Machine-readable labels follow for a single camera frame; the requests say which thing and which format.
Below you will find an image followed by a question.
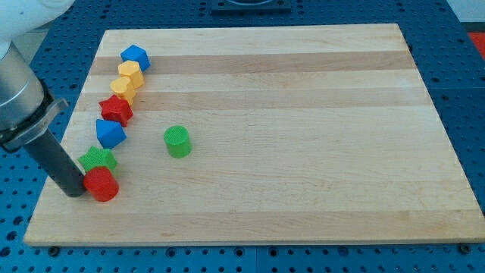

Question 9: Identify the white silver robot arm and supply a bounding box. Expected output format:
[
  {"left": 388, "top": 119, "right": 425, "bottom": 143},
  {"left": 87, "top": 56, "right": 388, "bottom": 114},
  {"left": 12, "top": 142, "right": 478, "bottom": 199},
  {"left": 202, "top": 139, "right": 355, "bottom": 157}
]
[{"left": 1, "top": 0, "right": 86, "bottom": 197}]

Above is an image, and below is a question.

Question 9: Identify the grey metal flange plate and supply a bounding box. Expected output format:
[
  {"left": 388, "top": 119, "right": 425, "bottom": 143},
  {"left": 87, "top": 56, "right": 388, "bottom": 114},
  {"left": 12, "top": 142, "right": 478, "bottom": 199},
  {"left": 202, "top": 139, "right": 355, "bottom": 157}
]
[{"left": 1, "top": 80, "right": 69, "bottom": 153}]

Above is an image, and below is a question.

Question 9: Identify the yellow heart block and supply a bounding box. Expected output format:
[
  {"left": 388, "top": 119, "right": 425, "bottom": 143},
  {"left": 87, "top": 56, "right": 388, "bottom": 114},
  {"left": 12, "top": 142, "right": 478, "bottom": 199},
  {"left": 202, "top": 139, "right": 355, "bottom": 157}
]
[{"left": 109, "top": 77, "right": 136, "bottom": 105}]

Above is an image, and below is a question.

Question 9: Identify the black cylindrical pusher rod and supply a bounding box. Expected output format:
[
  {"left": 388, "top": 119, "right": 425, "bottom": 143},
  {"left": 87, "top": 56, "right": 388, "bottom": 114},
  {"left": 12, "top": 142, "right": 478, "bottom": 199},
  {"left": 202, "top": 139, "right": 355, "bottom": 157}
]
[{"left": 23, "top": 130, "right": 86, "bottom": 197}]

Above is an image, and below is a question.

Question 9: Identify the red star block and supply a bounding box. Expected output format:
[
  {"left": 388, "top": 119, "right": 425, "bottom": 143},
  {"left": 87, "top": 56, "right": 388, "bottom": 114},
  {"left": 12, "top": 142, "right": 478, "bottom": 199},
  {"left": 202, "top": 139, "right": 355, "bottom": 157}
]
[{"left": 99, "top": 95, "right": 133, "bottom": 127}]

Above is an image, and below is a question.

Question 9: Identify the blue cube block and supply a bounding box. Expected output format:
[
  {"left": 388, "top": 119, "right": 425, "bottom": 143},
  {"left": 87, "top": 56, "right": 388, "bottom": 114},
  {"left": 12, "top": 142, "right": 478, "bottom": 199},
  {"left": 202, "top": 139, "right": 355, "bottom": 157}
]
[{"left": 120, "top": 45, "right": 151, "bottom": 71}]

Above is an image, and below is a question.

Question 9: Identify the blue triangle block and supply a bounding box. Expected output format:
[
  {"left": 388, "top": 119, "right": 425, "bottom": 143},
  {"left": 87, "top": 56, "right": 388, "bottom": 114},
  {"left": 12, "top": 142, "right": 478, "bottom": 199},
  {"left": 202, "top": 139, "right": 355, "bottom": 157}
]
[{"left": 95, "top": 119, "right": 127, "bottom": 149}]

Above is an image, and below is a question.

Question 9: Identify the green star block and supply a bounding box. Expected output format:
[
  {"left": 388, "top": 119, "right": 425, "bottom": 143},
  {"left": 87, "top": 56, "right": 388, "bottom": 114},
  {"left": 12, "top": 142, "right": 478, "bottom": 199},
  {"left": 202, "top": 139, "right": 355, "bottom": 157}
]
[{"left": 78, "top": 146, "right": 117, "bottom": 172}]

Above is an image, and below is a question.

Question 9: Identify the wooden board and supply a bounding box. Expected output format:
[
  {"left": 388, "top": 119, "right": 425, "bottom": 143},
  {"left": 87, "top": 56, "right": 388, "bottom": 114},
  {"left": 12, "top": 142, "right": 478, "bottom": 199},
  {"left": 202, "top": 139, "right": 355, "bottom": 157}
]
[{"left": 24, "top": 24, "right": 484, "bottom": 246}]

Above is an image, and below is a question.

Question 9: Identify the yellow hexagon block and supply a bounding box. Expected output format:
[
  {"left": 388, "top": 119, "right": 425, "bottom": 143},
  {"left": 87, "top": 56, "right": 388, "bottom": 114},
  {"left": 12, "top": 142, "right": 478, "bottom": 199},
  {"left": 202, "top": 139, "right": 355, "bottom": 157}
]
[{"left": 117, "top": 60, "right": 145, "bottom": 89}]

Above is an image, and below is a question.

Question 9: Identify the red cylinder block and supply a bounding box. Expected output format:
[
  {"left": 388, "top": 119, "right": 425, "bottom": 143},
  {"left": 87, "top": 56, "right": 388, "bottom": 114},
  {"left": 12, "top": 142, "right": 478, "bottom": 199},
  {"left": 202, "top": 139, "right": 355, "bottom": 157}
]
[{"left": 83, "top": 167, "right": 119, "bottom": 202}]

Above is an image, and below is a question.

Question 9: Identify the green cylinder block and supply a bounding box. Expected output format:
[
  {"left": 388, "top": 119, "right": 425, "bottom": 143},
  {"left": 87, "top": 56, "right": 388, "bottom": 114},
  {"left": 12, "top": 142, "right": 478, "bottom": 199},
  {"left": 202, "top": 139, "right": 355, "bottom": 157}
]
[{"left": 164, "top": 125, "right": 192, "bottom": 158}]

